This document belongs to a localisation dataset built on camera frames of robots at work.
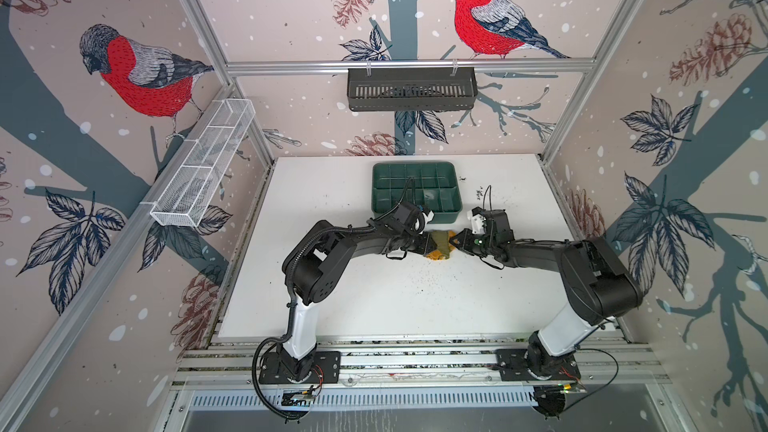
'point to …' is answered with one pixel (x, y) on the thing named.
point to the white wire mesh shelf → (183, 199)
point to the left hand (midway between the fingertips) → (436, 247)
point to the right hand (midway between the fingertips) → (451, 242)
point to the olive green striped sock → (442, 241)
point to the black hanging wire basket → (412, 89)
